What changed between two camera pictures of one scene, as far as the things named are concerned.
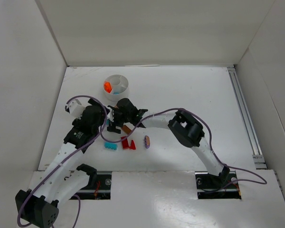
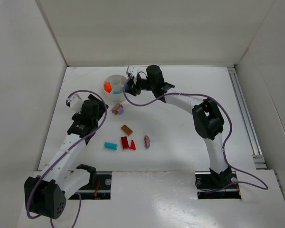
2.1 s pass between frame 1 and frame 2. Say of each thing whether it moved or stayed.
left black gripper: stayed
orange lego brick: stayed
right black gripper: moved
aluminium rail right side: stayed
